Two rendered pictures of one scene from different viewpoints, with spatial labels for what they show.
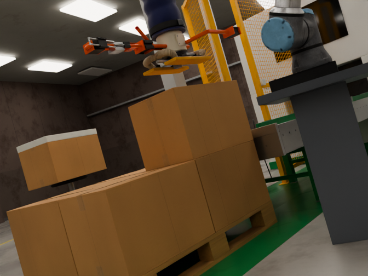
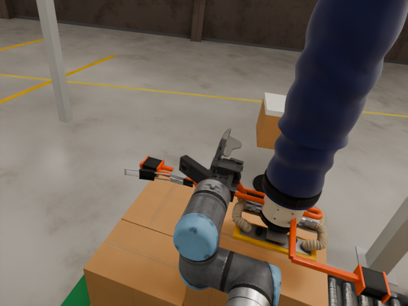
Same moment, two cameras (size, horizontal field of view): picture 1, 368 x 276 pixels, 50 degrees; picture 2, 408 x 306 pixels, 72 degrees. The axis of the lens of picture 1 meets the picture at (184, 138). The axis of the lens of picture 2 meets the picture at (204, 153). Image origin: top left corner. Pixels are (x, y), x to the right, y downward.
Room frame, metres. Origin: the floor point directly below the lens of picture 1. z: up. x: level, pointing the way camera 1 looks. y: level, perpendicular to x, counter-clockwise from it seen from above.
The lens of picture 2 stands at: (1.74, -0.68, 2.05)
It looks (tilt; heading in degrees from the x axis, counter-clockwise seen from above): 34 degrees down; 61
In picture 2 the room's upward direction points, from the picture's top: 8 degrees clockwise
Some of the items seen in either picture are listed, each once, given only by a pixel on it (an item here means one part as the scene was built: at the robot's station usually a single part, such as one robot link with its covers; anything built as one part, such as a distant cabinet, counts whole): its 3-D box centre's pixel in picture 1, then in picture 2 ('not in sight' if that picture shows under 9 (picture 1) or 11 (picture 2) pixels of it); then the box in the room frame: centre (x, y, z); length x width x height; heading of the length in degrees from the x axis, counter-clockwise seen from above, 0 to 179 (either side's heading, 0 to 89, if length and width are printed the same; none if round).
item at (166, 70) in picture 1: (166, 68); not in sight; (2.54, -0.01, 1.14); 0.34 x 0.10 x 0.05; 139
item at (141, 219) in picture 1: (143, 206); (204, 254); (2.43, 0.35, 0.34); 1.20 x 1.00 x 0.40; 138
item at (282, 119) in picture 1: (294, 116); not in sight; (4.04, -1.14, 0.60); 1.60 x 0.11 x 0.09; 138
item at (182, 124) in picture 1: (193, 124); (254, 271); (2.47, -0.08, 0.74); 0.60 x 0.40 x 0.40; 137
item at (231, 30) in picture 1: (231, 32); (371, 283); (2.54, -0.48, 1.24); 0.09 x 0.08 x 0.05; 49
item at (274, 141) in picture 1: (236, 154); not in sight; (2.73, -0.32, 0.48); 0.70 x 0.03 x 0.15; 48
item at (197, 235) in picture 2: not in sight; (200, 224); (1.95, -0.32, 1.57); 0.12 x 0.09 x 0.10; 49
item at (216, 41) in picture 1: (218, 91); not in sight; (3.96, -0.46, 1.05); 0.87 x 0.10 x 2.10; 10
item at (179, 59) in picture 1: (188, 58); (275, 237); (2.42, -0.16, 1.14); 0.34 x 0.10 x 0.05; 139
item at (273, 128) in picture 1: (233, 139); not in sight; (2.73, -0.32, 0.58); 0.70 x 0.03 x 0.06; 48
